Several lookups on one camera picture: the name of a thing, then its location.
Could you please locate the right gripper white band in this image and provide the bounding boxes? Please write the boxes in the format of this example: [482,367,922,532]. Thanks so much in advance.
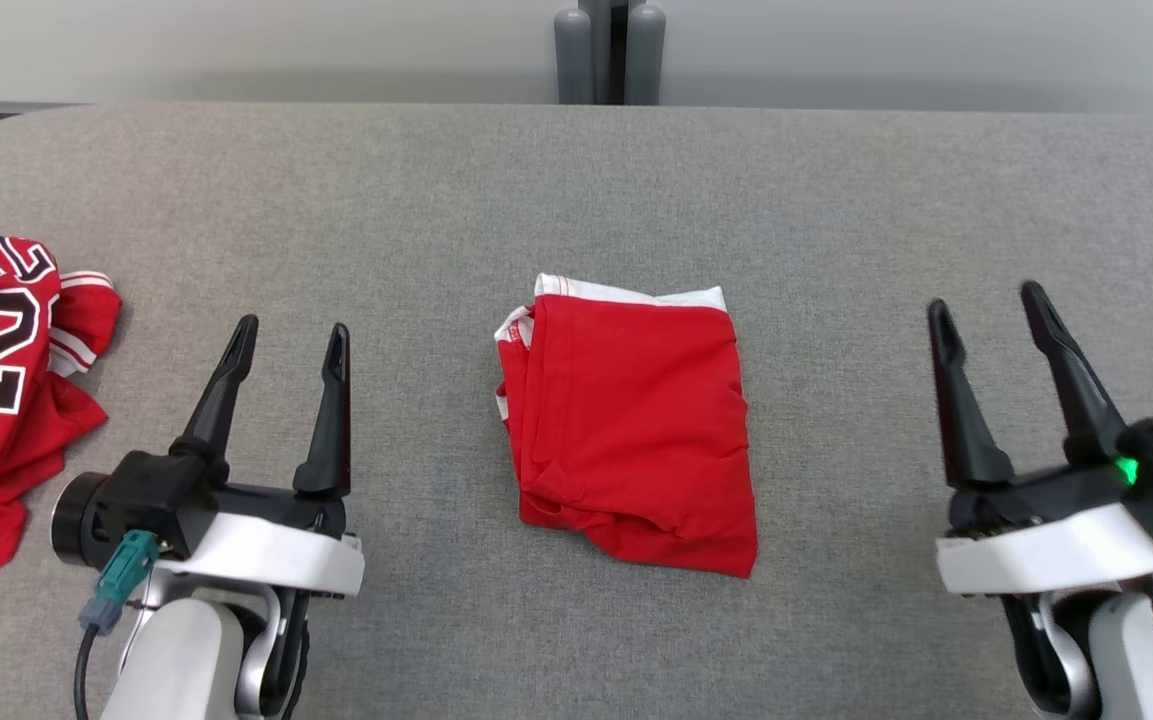
[928,281,1153,598]

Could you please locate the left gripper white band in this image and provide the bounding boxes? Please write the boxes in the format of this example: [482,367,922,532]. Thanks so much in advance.
[156,316,367,601]

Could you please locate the red shorts with white waistband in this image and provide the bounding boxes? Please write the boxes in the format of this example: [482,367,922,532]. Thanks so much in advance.
[494,273,759,579]

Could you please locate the aluminium frame post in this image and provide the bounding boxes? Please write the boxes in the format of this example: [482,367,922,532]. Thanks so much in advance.
[554,0,666,106]

